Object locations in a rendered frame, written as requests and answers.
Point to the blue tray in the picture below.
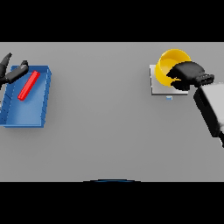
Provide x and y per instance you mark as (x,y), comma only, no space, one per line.
(26,108)

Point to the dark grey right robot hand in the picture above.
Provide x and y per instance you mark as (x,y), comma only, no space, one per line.
(189,73)

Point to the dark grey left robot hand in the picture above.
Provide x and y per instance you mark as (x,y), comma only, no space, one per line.
(15,73)

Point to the red beaker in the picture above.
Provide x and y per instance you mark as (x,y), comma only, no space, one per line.
(28,85)

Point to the yellow bowl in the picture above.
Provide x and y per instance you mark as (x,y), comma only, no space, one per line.
(167,65)

